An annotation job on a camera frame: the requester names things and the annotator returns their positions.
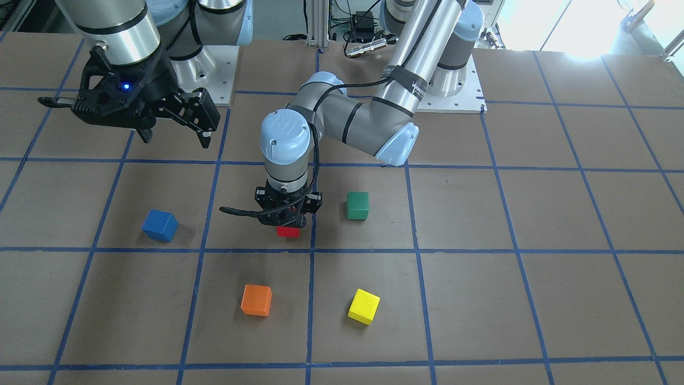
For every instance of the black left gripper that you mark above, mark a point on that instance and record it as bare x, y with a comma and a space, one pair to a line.
315, 203

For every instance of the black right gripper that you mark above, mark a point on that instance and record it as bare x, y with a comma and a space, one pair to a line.
158, 88

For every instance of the red wooden cube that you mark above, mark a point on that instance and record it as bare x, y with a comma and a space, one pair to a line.
288, 232

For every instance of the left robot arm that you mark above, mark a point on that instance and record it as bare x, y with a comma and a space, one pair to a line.
435, 42

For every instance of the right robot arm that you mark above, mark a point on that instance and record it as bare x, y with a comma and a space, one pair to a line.
130, 31

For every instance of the green wooden cube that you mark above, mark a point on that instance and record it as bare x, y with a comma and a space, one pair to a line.
357, 205

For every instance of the blue wooden cube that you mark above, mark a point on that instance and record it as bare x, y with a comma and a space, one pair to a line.
160, 226

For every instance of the orange wooden cube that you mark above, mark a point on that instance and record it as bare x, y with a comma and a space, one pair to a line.
256, 300

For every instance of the yellow wooden cube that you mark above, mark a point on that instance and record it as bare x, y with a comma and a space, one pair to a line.
363, 307

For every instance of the aluminium frame post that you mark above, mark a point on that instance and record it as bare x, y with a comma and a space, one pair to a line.
318, 23

